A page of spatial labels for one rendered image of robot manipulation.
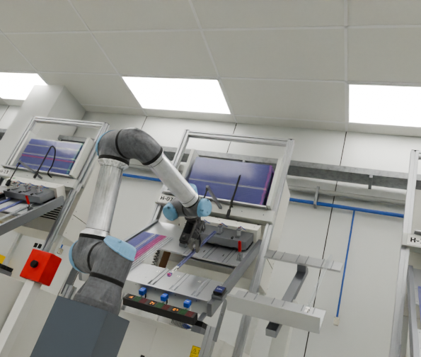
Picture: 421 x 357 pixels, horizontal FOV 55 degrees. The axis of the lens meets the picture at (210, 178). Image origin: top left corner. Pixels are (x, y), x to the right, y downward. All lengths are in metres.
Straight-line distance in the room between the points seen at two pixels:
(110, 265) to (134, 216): 3.14
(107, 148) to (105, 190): 0.16
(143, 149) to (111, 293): 0.50
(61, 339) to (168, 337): 0.89
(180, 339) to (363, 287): 2.02
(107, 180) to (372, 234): 2.81
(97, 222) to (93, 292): 0.27
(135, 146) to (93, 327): 0.61
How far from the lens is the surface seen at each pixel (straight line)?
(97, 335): 1.27
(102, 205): 1.49
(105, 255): 1.36
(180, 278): 1.95
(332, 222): 3.90
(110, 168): 1.52
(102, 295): 1.32
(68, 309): 1.33
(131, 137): 1.46
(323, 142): 4.33
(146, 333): 2.17
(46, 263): 2.37
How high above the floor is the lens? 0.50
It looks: 24 degrees up
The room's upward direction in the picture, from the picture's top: 19 degrees clockwise
